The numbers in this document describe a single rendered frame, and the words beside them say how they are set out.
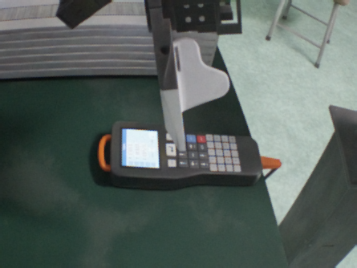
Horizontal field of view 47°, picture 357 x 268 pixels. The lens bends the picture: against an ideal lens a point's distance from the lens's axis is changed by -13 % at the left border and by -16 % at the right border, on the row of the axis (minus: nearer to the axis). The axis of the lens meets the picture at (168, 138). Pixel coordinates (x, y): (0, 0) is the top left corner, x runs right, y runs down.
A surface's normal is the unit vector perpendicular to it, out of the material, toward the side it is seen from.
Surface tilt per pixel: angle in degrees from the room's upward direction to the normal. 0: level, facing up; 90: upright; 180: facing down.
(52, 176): 0
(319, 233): 90
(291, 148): 0
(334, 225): 90
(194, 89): 58
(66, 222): 0
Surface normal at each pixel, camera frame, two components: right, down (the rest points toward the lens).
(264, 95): 0.16, -0.67
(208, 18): 0.05, 0.74
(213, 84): -0.01, 0.26
